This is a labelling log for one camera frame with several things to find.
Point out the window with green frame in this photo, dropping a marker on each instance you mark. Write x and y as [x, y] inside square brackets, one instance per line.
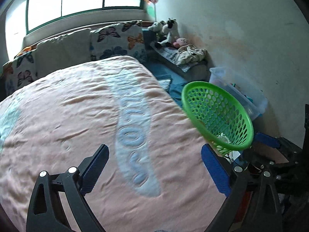
[25, 22]

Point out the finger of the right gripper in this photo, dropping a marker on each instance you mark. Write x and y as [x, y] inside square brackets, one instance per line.
[267, 140]

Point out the plain white cushion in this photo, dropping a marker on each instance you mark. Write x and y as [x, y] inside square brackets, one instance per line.
[63, 51]

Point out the green plastic laundry basket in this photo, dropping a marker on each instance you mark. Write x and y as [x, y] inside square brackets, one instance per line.
[218, 116]

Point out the pink blanket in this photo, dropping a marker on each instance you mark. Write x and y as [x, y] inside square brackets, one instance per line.
[154, 178]

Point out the cow plush toy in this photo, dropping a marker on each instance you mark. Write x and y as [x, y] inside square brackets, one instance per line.
[170, 30]

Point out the blue sofa mat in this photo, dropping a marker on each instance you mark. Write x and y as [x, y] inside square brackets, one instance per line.
[170, 76]

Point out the crumpled patterned cloth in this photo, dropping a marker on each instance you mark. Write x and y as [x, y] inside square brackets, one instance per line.
[189, 54]

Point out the left butterfly print cushion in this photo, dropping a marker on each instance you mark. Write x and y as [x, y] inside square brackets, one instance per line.
[20, 72]

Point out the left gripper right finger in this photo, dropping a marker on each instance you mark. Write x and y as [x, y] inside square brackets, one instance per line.
[264, 211]

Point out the white plush toy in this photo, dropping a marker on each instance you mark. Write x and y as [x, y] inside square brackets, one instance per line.
[157, 26]

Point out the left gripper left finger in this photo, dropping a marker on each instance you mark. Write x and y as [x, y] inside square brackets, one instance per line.
[45, 211]

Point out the clear plastic storage bin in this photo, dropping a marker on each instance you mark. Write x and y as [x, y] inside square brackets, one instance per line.
[251, 98]

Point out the pink plush toy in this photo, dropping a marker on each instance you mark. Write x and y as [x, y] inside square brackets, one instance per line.
[180, 42]

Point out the butterfly print cushion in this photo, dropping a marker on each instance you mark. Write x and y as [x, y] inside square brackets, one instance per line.
[20, 72]
[124, 38]

